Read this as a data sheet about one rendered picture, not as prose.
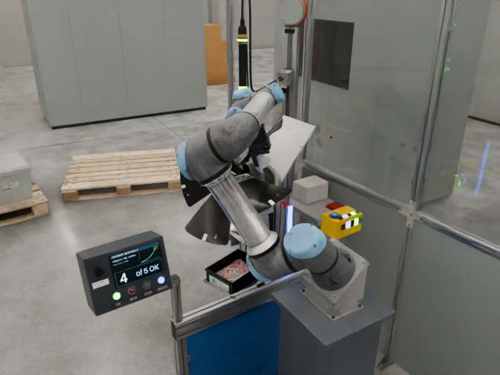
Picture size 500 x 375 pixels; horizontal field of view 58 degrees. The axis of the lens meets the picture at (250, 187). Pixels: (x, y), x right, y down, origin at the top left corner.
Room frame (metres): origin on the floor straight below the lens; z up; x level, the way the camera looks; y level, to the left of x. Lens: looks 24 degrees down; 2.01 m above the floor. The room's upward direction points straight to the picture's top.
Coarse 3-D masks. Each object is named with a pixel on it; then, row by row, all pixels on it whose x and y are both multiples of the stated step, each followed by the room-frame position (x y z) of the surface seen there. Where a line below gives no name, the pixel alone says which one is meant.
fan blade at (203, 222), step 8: (208, 200) 1.92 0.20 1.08; (216, 200) 1.92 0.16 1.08; (200, 208) 1.90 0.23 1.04; (208, 208) 1.89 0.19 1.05; (216, 208) 1.89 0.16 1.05; (200, 216) 1.88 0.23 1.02; (208, 216) 1.87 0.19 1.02; (216, 216) 1.87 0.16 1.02; (224, 216) 1.87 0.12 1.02; (192, 224) 1.86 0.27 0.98; (200, 224) 1.85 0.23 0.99; (208, 224) 1.84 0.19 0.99; (216, 224) 1.84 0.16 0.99; (224, 224) 1.84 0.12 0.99; (192, 232) 1.84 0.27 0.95; (200, 232) 1.83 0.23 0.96; (208, 232) 1.82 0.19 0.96; (216, 232) 1.82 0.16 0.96; (224, 232) 1.82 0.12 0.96; (208, 240) 1.79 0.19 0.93; (216, 240) 1.79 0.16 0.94; (224, 240) 1.79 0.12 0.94
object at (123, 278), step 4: (116, 272) 1.18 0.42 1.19; (120, 272) 1.18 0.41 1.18; (124, 272) 1.19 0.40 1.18; (128, 272) 1.19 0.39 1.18; (116, 276) 1.17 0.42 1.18; (120, 276) 1.18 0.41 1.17; (124, 276) 1.18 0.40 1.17; (128, 276) 1.19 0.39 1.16; (116, 280) 1.17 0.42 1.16; (120, 280) 1.17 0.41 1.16; (124, 280) 1.18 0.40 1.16; (128, 280) 1.19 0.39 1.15; (120, 284) 1.17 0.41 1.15; (124, 284) 1.18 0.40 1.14
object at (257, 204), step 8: (240, 184) 1.87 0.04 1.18; (248, 184) 1.87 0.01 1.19; (256, 184) 1.87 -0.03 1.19; (264, 184) 1.87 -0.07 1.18; (248, 192) 1.81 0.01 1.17; (256, 192) 1.80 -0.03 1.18; (264, 192) 1.80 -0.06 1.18; (272, 192) 1.79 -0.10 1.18; (280, 192) 1.78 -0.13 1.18; (288, 192) 1.77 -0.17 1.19; (256, 200) 1.75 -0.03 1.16; (264, 200) 1.74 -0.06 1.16; (272, 200) 1.74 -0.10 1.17; (280, 200) 1.73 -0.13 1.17; (256, 208) 1.71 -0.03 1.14; (264, 208) 1.70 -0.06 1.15
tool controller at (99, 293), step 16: (128, 240) 1.28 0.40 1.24; (144, 240) 1.26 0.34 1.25; (160, 240) 1.28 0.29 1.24; (80, 256) 1.18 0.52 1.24; (96, 256) 1.17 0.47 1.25; (112, 256) 1.19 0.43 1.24; (128, 256) 1.21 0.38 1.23; (144, 256) 1.24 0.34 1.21; (160, 256) 1.26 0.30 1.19; (80, 272) 1.21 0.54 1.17; (96, 272) 1.14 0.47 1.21; (112, 272) 1.17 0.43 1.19; (144, 272) 1.22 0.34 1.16; (160, 272) 1.24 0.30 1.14; (96, 288) 1.13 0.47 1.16; (112, 288) 1.16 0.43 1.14; (128, 288) 1.18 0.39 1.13; (160, 288) 1.23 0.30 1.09; (96, 304) 1.12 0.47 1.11; (112, 304) 1.14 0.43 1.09; (128, 304) 1.16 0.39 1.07
